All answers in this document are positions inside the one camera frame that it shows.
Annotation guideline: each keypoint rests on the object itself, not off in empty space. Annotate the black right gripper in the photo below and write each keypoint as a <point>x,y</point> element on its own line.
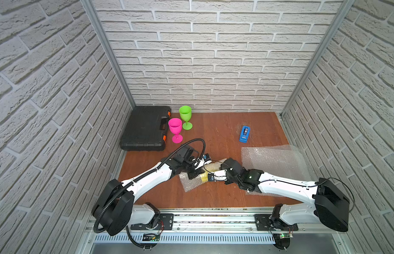
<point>227,182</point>

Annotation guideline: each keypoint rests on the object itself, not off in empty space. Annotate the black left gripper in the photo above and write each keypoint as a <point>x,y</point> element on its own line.
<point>193,172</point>

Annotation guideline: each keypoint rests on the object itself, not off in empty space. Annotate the yellow plastic wine glass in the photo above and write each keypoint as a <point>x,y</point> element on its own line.
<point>208,169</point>

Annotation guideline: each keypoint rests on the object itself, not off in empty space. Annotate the blue tape dispenser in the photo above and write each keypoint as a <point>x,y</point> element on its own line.
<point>244,135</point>

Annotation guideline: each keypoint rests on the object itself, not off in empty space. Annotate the bubble wrap sheet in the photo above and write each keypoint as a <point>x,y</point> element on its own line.
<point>188,185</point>
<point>285,161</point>

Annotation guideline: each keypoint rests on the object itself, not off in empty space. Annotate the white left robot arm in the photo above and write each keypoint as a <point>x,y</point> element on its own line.
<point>115,208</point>

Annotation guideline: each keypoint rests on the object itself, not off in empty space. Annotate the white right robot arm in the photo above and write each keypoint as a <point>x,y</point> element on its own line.
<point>319,202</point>

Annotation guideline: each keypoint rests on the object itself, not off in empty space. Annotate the pink plastic wine glass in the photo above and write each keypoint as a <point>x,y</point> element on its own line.
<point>175,126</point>

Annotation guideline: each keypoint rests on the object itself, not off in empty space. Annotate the green plastic wine glass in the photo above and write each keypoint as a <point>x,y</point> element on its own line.
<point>186,114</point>

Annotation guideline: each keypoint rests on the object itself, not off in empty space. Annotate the black plastic tool case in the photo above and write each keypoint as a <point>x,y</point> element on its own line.
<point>146,129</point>

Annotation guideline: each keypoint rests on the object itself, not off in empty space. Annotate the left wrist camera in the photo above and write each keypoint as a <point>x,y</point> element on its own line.
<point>200,162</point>

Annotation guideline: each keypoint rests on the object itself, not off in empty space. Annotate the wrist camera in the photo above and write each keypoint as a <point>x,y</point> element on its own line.
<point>217,176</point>
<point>200,162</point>

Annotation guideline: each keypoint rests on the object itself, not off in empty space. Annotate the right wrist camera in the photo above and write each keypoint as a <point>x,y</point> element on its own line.
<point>217,176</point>

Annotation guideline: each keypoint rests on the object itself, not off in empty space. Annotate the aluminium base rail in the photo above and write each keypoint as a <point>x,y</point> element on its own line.
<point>250,225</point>

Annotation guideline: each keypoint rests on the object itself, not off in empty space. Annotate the left aluminium corner post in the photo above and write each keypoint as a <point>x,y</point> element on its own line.
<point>98,27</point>

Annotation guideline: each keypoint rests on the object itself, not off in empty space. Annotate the aluminium corner post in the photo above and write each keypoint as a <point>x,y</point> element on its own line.
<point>330,33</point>
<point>98,27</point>

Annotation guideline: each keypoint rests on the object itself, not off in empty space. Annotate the right aluminium corner post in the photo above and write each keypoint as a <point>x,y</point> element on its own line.
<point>330,33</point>

